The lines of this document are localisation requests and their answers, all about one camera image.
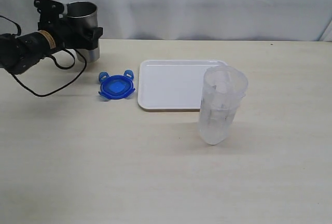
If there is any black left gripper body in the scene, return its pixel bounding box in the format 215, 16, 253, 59
34, 0, 95, 50

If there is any stainless steel cup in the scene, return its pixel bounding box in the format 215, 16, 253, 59
65, 1, 100, 63

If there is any blue plastic lid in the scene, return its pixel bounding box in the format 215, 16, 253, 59
98, 69, 135, 100

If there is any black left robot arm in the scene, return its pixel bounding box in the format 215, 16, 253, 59
1, 0, 103, 75

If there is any clear plastic container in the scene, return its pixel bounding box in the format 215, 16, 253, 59
198, 65, 248, 145

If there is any white rectangular tray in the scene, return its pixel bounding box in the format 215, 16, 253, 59
137, 60, 226, 111

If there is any white backdrop curtain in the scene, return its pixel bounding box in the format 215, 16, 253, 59
1, 0, 331, 41

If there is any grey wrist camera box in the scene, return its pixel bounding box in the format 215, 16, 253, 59
61, 4, 68, 15

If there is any black camera cable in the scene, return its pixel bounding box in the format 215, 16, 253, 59
0, 15, 88, 97

